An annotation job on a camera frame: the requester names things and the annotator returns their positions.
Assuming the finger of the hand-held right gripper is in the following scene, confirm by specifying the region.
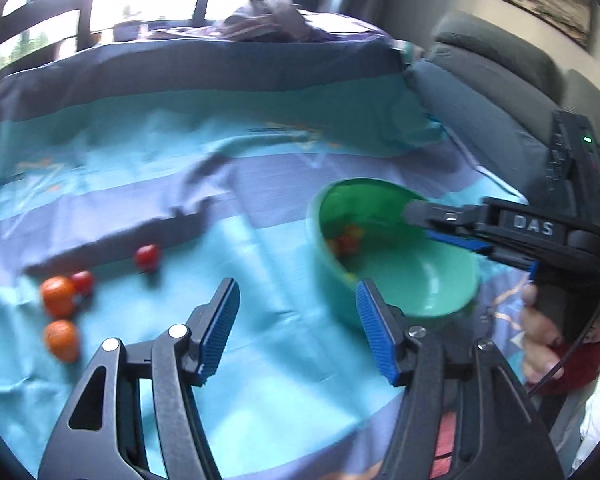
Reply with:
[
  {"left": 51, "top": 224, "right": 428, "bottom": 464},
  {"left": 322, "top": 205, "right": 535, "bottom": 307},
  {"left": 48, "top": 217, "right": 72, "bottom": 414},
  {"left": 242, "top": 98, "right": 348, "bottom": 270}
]
[
  {"left": 402, "top": 200, "right": 486, "bottom": 233},
  {"left": 425, "top": 231, "right": 540, "bottom": 278}
]

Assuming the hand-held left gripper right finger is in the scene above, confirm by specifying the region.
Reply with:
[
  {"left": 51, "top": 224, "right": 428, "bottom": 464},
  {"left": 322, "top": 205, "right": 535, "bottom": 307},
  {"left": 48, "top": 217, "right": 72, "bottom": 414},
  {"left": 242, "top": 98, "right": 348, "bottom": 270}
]
[{"left": 355, "top": 279, "right": 566, "bottom": 480}]

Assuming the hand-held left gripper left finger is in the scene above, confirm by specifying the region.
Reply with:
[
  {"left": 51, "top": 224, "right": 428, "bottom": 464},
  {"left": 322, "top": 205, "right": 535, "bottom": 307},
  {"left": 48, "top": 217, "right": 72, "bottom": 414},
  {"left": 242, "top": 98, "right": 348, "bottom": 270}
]
[{"left": 37, "top": 276, "right": 242, "bottom": 480}]

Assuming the green plastic bowl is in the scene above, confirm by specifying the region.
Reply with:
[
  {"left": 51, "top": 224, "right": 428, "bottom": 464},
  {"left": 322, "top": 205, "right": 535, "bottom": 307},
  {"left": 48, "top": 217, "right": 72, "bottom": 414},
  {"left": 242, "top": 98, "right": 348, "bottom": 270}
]
[{"left": 307, "top": 177, "right": 481, "bottom": 331}]

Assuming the person's right hand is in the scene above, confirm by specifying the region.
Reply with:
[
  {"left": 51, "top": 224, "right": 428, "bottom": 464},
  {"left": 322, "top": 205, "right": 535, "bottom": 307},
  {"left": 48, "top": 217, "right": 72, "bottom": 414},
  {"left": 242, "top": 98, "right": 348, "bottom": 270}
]
[{"left": 521, "top": 284, "right": 564, "bottom": 383}]

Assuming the grey sofa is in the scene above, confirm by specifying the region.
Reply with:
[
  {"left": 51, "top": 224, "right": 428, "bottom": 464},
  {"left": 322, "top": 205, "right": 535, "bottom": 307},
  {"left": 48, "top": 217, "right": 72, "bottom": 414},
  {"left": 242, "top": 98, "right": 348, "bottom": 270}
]
[{"left": 405, "top": 12, "right": 600, "bottom": 211}]

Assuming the orange tangerine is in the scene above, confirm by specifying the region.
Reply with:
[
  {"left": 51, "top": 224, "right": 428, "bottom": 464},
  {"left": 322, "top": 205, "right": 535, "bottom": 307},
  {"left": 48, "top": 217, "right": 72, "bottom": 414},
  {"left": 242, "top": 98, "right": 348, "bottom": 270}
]
[
  {"left": 44, "top": 319, "right": 80, "bottom": 363},
  {"left": 40, "top": 276, "right": 77, "bottom": 318}
]

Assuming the blue striped blanket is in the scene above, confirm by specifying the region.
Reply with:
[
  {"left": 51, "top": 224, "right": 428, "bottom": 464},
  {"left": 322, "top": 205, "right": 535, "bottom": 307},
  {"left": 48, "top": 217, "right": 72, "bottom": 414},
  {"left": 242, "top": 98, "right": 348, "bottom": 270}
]
[{"left": 0, "top": 10, "right": 531, "bottom": 480}]

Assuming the crumpled grey cloth pile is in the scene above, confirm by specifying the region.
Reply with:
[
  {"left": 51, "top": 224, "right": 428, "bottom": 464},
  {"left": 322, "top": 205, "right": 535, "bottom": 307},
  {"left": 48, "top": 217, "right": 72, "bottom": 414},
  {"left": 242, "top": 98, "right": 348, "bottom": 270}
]
[{"left": 215, "top": 0, "right": 321, "bottom": 43}]

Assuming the black cable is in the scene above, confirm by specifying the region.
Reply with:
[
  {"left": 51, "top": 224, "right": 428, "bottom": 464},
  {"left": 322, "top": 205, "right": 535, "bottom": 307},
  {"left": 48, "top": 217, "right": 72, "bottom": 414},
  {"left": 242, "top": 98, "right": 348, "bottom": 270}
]
[{"left": 524, "top": 255, "right": 600, "bottom": 397}]

